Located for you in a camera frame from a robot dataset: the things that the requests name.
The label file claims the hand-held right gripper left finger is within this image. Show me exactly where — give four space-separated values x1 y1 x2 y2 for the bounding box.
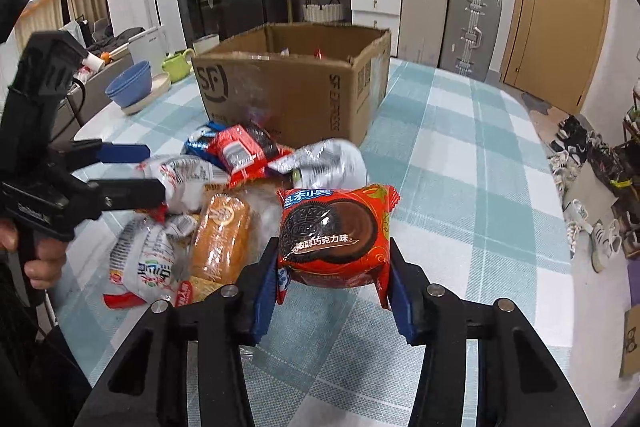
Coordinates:
75 237 281 427

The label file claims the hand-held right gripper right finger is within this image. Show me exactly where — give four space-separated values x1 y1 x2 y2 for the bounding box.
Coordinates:
387 238 591 427

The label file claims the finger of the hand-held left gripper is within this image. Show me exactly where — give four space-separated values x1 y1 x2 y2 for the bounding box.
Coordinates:
60 140 151 168
75 178 169 218

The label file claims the white red snack packet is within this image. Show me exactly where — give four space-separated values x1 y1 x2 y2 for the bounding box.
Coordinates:
102 214 201 310
137 154 231 214

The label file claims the blue cookie packet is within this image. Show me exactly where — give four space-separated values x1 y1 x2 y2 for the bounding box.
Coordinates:
182 122 226 158

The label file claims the red chocolate cookie packet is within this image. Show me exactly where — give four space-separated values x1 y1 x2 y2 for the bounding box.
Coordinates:
272 184 401 310

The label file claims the brown cardboard box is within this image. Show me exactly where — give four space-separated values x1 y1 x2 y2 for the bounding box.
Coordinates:
191 23 392 148

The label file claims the person's left hand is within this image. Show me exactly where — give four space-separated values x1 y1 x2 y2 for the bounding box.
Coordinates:
0 219 68 290

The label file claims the bread packet with red label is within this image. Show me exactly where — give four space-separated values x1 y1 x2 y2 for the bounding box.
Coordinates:
172 276 226 308

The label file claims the grey sofa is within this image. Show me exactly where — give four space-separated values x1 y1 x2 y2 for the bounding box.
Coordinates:
55 47 136 142

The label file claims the beige plate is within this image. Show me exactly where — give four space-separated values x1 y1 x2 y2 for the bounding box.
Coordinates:
120 74 172 116

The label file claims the blue bowl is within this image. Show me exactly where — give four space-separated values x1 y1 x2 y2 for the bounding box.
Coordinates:
105 60 153 108

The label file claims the clear bread loaf packet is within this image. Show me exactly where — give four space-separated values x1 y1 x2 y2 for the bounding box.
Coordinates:
189 193 251 288

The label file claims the green cup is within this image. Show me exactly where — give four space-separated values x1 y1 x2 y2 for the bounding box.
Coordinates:
161 48 196 83

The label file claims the dark clothes pile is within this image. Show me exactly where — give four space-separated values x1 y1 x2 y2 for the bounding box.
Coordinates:
92 28 132 54

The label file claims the white electric kettle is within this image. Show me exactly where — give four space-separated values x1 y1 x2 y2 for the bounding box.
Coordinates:
127 25 167 68

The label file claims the red black snack packet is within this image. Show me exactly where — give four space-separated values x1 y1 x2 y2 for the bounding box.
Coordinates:
207 123 296 190

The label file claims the white tumbler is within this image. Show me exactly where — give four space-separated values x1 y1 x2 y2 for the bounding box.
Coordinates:
192 34 220 56

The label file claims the silver snack packet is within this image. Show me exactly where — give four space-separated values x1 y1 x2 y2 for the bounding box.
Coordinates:
267 138 369 202

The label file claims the pile of shoes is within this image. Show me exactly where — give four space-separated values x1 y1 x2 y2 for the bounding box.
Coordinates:
547 114 640 275

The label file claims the printed cardboard sheet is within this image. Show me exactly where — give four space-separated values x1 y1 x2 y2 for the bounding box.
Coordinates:
619 307 640 379

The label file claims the woven laundry basket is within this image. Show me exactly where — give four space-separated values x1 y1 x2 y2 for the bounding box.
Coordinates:
303 0 346 24

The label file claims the silver suitcase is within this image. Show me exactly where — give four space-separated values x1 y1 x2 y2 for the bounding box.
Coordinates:
439 0 504 82

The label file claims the beige suitcase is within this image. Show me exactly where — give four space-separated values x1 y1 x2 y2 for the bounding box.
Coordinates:
399 0 452 64

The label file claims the shoe rack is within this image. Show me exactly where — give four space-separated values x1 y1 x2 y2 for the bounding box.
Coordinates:
621 47 640 228

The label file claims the wooden door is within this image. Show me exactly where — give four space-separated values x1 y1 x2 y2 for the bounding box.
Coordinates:
502 0 612 112

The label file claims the black cable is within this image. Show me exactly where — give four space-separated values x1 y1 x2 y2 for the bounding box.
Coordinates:
50 78 87 142

